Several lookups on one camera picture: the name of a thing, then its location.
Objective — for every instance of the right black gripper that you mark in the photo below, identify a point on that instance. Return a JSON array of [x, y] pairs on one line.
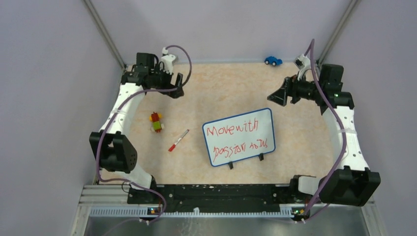
[[289, 88]]

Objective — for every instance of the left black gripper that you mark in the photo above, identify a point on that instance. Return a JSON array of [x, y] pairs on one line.
[[168, 77]]

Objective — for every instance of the blue framed whiteboard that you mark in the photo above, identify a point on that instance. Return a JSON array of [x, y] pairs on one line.
[[239, 137]]

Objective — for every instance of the red marker cap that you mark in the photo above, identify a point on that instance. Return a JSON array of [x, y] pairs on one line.
[[172, 147]]

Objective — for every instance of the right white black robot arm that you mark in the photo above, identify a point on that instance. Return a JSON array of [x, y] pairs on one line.
[[350, 181]]

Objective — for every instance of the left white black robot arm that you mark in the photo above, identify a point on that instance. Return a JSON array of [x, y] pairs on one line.
[[110, 145]]

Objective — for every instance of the colourful toy brick figure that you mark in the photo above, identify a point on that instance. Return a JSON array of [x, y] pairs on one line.
[[155, 119]]

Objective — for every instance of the blue toy car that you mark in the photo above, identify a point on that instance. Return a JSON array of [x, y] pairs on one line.
[[271, 60]]

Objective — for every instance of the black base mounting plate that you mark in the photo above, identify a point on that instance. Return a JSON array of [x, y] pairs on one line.
[[220, 198]]

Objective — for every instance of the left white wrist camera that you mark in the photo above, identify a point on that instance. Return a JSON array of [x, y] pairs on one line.
[[168, 61]]

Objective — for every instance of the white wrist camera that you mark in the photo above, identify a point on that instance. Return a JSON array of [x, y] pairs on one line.
[[303, 64], [168, 61]]

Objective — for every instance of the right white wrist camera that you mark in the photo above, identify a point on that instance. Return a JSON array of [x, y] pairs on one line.
[[303, 64]]

